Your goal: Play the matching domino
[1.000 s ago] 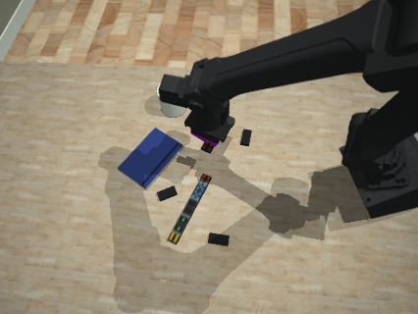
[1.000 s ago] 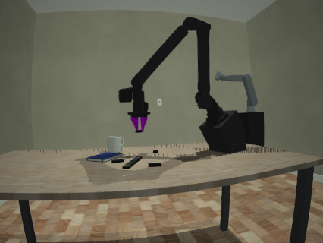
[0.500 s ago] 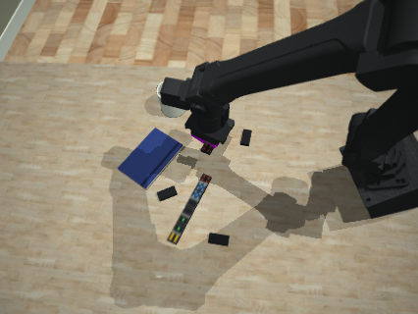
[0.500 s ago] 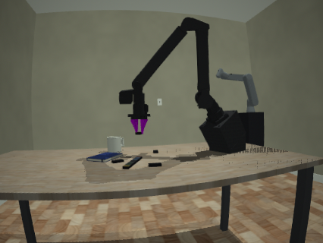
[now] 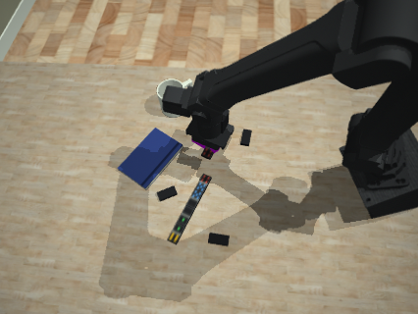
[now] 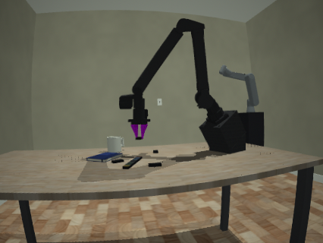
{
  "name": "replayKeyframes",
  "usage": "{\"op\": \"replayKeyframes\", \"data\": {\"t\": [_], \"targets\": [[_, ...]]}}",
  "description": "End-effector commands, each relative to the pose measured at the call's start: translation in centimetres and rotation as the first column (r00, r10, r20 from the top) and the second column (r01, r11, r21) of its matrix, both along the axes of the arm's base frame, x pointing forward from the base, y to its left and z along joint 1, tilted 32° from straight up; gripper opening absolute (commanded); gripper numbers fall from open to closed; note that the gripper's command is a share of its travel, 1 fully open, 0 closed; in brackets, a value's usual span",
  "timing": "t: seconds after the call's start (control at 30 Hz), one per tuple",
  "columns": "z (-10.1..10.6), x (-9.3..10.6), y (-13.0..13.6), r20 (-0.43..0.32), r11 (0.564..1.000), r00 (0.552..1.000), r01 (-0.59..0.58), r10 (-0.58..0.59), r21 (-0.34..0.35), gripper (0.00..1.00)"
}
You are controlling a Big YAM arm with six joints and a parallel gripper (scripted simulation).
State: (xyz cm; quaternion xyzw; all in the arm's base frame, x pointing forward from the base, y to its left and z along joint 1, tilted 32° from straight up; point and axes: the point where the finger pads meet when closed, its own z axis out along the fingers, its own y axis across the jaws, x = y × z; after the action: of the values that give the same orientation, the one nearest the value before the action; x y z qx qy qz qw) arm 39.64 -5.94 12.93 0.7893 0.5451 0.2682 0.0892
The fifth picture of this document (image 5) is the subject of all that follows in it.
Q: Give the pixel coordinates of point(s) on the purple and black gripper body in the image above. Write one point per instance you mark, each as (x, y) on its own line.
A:
(210, 136)

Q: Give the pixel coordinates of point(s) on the pale grey mug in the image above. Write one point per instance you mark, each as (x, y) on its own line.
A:
(173, 82)

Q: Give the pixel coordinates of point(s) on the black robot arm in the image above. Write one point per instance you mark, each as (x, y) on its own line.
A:
(386, 44)

